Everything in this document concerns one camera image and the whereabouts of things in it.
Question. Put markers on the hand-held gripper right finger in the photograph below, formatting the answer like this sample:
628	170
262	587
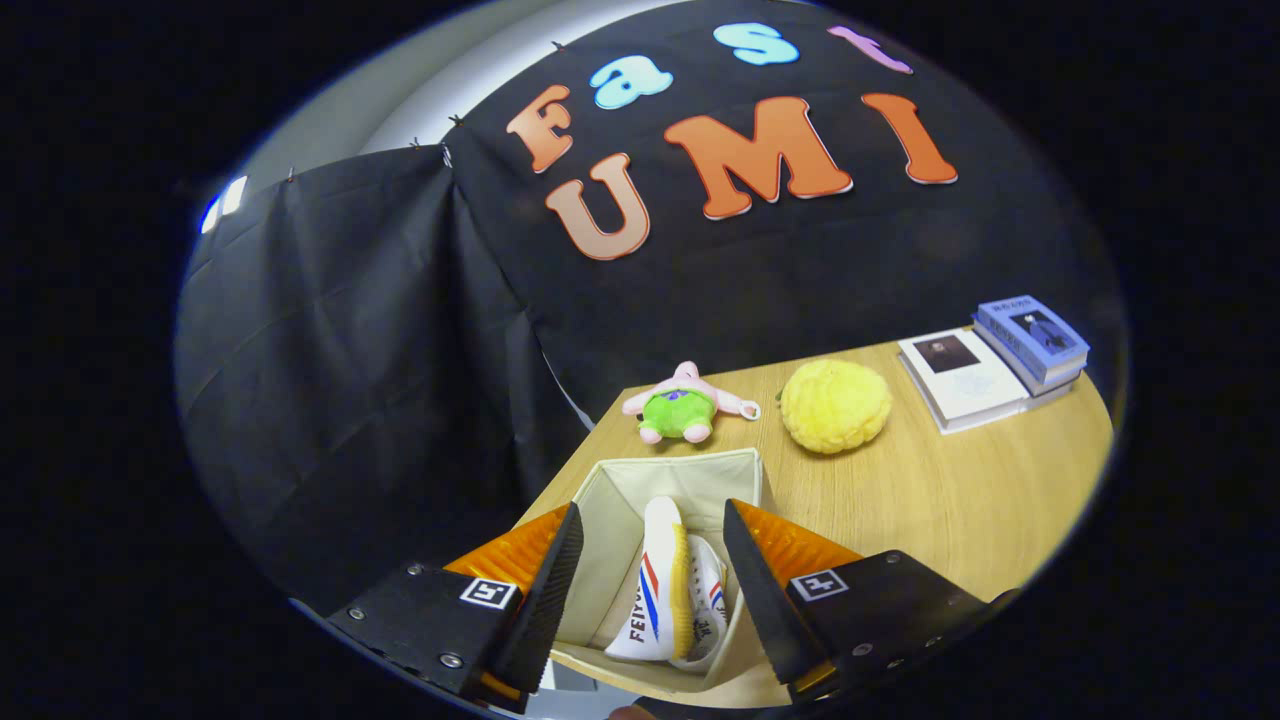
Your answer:
770	605

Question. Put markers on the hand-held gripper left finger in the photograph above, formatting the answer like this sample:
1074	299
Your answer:
545	610

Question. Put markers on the white canvas shoe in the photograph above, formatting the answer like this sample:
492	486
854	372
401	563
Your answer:
710	590
655	570

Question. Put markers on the beige fabric storage box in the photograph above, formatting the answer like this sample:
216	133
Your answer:
700	475

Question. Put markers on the yellow plush ball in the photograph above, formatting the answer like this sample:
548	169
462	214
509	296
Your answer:
835	408

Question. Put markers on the green and pink plush toy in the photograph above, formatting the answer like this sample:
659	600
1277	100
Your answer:
680	410

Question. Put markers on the white book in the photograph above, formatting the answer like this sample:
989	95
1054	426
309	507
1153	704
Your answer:
965	380

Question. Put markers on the black backdrop cloth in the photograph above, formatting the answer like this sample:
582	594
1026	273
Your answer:
350	350

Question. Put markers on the blue book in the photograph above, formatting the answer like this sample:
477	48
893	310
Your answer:
1040	335

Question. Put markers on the ceiling light panel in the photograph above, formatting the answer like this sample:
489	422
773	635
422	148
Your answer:
225	205

